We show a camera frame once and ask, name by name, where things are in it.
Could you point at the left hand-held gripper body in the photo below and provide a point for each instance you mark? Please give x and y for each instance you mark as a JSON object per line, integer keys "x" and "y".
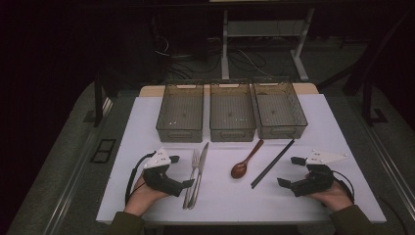
{"x": 160, "y": 181}

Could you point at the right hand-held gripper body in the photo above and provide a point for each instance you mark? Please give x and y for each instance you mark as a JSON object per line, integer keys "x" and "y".
{"x": 316, "y": 182}

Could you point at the silver metal fork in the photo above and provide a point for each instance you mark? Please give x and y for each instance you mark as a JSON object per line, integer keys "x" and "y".
{"x": 195, "y": 163}

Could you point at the silver metal knife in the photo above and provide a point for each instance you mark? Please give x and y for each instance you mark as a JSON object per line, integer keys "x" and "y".
{"x": 203, "y": 158}

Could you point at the brown wooden spoon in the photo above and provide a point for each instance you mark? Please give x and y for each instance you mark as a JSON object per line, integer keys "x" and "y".
{"x": 239, "y": 170}

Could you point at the clear brown plastic bin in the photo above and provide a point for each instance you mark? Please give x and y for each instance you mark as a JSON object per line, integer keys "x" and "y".
{"x": 232, "y": 111}
{"x": 180, "y": 111}
{"x": 279, "y": 109}

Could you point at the person's right hand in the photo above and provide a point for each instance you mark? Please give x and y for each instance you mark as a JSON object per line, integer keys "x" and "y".
{"x": 336, "y": 197}

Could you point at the person's left hand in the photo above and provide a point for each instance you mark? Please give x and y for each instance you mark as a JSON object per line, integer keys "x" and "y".
{"x": 140, "y": 199}

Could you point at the white board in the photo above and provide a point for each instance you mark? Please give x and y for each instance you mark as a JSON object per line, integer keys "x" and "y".
{"x": 228, "y": 199}

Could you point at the black metal stand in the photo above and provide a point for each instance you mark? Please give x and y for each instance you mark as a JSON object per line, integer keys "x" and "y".
{"x": 367, "y": 101}

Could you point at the white metal stand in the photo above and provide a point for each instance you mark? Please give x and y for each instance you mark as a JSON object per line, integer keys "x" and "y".
{"x": 224, "y": 49}

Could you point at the black floor socket frame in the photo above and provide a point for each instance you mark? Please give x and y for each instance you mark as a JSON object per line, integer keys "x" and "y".
{"x": 98, "y": 156}

